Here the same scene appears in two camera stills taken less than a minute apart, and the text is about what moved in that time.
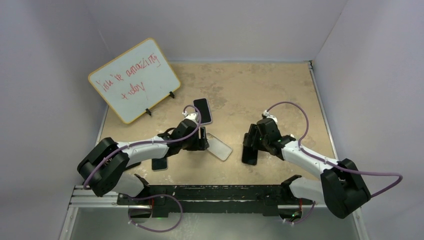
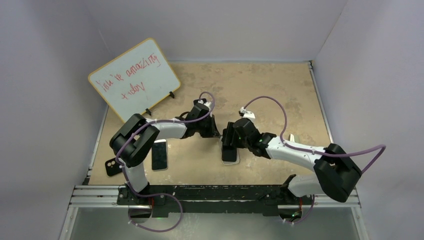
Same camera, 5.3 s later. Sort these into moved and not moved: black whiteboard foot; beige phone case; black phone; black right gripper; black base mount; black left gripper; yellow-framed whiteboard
Moved: black right gripper; black left gripper; black phone; beige phone case
Not moved: black whiteboard foot; black base mount; yellow-framed whiteboard
